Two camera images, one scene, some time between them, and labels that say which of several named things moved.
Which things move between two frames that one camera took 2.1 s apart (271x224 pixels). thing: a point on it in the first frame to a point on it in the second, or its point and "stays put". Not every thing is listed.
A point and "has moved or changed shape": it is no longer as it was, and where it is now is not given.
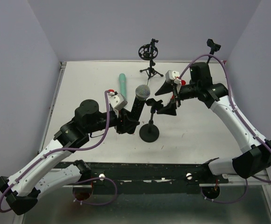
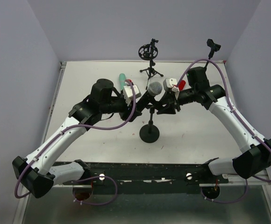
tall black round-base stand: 214,47 stays put
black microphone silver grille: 142,92 has moved or changed shape
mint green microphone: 122,81 stays put
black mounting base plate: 149,178 stays put
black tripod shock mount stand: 149,52 stays put
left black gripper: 122,123 to 128,112
